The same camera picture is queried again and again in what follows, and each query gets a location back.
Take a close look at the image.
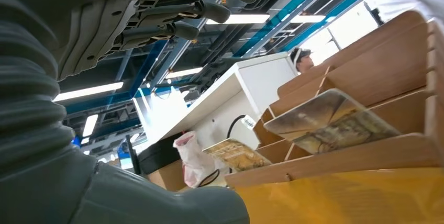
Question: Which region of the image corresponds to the black boxy object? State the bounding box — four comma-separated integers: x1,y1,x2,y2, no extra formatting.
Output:
125,131,184,177

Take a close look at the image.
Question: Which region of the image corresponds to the black device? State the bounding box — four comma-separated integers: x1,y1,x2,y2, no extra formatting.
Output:
179,83,209,103

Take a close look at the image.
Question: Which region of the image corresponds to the picture print room key card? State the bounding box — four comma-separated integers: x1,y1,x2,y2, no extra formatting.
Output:
202,138,273,173
263,88,402,155

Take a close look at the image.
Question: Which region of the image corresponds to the white plastic bag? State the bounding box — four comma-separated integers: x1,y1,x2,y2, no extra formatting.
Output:
172,130,225,189

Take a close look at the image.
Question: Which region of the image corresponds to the black power cable with plug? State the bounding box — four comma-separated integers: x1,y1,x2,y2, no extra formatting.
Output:
227,114,258,139

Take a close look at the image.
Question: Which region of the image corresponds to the ceiling light strip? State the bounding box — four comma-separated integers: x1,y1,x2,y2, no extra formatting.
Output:
290,14,327,24
52,81,125,103
82,114,99,139
165,66,204,80
205,13,271,26

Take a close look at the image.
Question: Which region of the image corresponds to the brown cardboard box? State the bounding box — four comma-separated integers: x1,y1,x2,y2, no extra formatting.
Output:
147,159,190,193

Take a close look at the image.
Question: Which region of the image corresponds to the white cabinet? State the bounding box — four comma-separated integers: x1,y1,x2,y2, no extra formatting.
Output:
133,51,299,154

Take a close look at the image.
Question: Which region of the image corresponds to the background person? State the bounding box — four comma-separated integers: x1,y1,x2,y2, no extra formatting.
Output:
290,47,315,75

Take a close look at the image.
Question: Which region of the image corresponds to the cardboard divider box yellow base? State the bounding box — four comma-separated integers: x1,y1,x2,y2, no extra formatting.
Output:
225,10,444,224

